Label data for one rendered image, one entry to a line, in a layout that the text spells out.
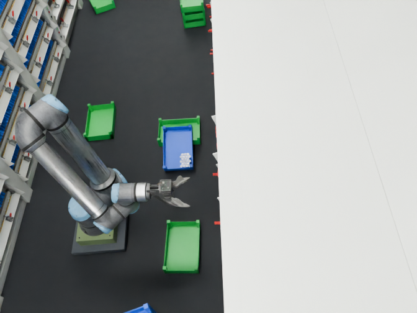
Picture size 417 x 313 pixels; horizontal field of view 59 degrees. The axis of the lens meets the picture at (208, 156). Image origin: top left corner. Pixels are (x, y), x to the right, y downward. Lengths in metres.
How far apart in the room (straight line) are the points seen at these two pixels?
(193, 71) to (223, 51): 2.50
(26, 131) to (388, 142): 1.48
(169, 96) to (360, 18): 2.36
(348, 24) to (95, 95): 2.61
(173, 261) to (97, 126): 1.22
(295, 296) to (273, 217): 0.09
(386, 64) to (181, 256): 1.83
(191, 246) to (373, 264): 1.88
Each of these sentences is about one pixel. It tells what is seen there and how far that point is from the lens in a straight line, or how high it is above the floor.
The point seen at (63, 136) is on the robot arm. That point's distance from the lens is 1.82.
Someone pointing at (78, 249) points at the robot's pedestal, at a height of 0.06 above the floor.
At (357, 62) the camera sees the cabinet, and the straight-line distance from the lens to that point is 0.62.
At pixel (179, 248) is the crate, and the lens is 2.28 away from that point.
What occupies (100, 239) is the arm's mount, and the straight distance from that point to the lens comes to 2.28.
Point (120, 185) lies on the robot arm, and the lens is 1.75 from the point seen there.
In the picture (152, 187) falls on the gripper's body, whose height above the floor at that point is 0.68.
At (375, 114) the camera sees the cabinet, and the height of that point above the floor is 1.73.
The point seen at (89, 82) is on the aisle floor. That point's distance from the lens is 3.25.
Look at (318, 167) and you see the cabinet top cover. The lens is 0.49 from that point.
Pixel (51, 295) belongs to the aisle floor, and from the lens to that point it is 2.43.
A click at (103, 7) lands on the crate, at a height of 0.04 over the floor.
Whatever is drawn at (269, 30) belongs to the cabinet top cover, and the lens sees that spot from 0.66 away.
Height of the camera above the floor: 2.14
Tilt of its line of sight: 57 degrees down
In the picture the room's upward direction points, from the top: 7 degrees counter-clockwise
